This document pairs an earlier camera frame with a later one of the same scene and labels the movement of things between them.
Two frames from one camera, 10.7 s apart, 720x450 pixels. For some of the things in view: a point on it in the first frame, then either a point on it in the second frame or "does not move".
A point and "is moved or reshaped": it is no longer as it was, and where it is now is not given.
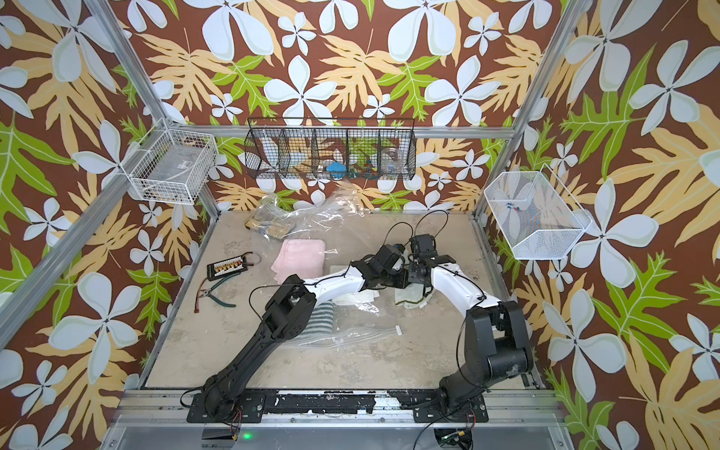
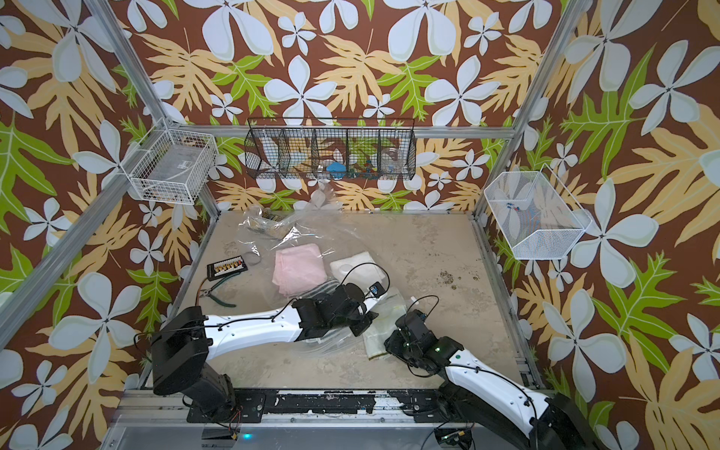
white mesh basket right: (538, 217) does not move
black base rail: (427, 407) does not move
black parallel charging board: (225, 267) does not move
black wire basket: (330, 148) does not move
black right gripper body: (413, 272) to (399, 348)
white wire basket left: (171, 166) does not move
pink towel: (304, 258) is moved or reshaped
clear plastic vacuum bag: (299, 237) is moved or reshaped
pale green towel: (414, 295) to (391, 309)
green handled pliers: (208, 292) does not move
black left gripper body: (397, 279) to (359, 322)
